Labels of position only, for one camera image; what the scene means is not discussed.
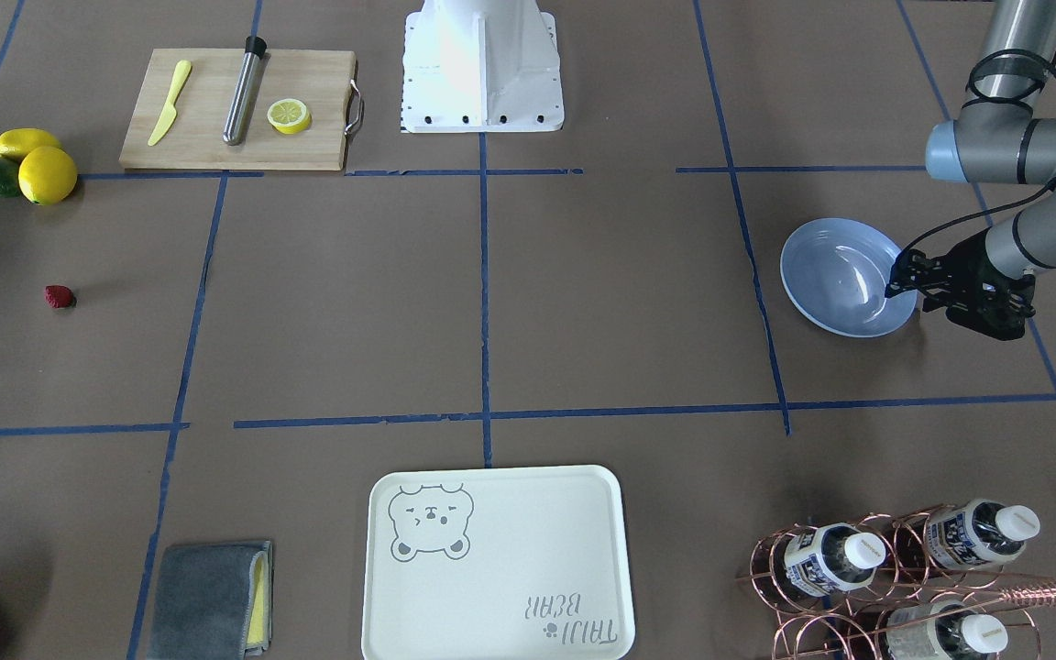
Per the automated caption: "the yellow plastic knife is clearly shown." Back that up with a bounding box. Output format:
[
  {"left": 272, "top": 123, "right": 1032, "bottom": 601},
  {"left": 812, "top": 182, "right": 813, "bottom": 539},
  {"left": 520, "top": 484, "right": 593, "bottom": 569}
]
[{"left": 147, "top": 60, "right": 193, "bottom": 147}]

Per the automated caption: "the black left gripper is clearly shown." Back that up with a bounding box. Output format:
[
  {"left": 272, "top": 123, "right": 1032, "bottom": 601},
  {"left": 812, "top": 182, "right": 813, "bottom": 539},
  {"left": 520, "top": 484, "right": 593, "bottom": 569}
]
[{"left": 885, "top": 247, "right": 1036, "bottom": 341}]

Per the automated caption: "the blue plate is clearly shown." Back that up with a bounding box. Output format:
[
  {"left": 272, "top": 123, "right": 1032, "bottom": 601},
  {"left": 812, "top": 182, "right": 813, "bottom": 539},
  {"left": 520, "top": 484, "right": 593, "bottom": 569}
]
[{"left": 779, "top": 216, "right": 918, "bottom": 339}]

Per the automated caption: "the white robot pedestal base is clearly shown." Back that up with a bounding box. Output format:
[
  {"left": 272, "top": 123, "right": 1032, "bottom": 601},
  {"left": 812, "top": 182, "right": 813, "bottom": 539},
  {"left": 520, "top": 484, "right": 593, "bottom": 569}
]
[{"left": 400, "top": 1, "right": 566, "bottom": 134}]

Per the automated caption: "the yellow lemon outer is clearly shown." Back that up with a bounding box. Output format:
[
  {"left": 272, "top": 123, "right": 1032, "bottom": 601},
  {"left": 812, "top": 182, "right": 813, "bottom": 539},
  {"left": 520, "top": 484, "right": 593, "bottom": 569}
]
[{"left": 0, "top": 126, "right": 62, "bottom": 164}]

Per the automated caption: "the yellow lemon near board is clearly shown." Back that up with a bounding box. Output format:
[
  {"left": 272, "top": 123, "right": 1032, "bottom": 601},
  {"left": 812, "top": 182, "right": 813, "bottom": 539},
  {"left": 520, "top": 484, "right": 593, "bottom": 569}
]
[{"left": 18, "top": 146, "right": 79, "bottom": 205}]

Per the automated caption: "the red strawberry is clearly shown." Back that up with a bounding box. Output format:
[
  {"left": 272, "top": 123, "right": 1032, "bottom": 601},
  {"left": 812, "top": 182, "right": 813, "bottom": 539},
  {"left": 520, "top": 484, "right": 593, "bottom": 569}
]
[{"left": 43, "top": 284, "right": 77, "bottom": 310}]

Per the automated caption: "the copper wire bottle rack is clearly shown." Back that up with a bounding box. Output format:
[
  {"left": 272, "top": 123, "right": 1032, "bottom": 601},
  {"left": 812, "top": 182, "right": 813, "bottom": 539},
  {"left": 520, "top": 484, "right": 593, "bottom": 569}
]
[{"left": 736, "top": 507, "right": 1056, "bottom": 659}]

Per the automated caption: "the cream bear tray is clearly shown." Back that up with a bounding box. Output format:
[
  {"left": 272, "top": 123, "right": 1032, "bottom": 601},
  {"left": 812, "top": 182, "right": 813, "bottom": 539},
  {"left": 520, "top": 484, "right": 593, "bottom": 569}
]
[{"left": 361, "top": 465, "right": 636, "bottom": 659}]

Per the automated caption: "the steel rod black cap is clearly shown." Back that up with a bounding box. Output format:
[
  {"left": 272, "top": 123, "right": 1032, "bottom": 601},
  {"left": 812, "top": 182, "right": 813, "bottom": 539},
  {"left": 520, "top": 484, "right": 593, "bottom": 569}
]
[{"left": 222, "top": 35, "right": 267, "bottom": 146}]

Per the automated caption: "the wooden cutting board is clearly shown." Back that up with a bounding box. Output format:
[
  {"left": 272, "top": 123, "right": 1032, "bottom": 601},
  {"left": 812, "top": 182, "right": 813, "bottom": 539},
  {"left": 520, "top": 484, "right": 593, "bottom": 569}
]
[{"left": 120, "top": 49, "right": 363, "bottom": 171}]

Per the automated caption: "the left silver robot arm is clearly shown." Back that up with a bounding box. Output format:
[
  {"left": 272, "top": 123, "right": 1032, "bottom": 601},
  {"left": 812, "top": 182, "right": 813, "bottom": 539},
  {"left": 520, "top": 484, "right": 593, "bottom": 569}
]
[{"left": 885, "top": 1, "right": 1056, "bottom": 341}]

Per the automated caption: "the lemon half slice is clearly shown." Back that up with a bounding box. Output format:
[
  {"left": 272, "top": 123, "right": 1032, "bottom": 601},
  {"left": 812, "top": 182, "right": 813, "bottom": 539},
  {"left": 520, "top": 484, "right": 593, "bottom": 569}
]
[{"left": 267, "top": 99, "right": 312, "bottom": 135}]

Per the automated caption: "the tea bottle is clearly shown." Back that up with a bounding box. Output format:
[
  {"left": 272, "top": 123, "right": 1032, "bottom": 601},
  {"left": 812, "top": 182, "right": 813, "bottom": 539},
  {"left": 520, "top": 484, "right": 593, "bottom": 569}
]
[
  {"left": 774, "top": 523, "right": 888, "bottom": 601},
  {"left": 876, "top": 599, "right": 1008, "bottom": 659},
  {"left": 921, "top": 499, "right": 1042, "bottom": 571}
]

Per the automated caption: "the grey folded cloth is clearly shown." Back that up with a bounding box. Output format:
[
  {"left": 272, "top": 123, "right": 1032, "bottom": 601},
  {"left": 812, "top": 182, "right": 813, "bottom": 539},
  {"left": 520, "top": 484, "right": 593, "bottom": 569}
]
[{"left": 146, "top": 539, "right": 275, "bottom": 659}]

